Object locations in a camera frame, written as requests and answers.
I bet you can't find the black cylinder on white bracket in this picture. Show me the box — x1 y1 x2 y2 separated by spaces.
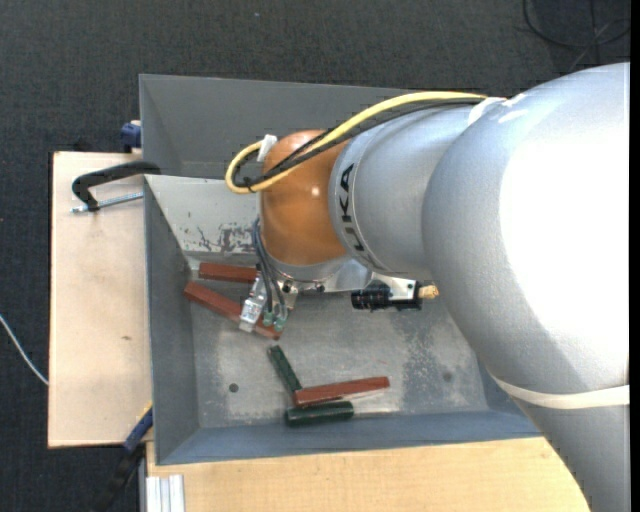
325 263 441 313

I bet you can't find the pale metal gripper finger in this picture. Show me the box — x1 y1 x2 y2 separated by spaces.
238 297 265 334

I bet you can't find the pale wood flat board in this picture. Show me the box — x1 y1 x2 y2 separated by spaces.
47 150 154 449

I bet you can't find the grey metal bin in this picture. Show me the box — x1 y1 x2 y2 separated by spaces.
137 73 546 467

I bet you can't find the red-brown flat block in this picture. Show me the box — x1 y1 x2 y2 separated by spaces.
292 375 391 408
197 261 259 286
182 280 282 342

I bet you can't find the dark green flat block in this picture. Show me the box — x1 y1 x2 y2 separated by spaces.
266 344 304 394
284 400 356 429

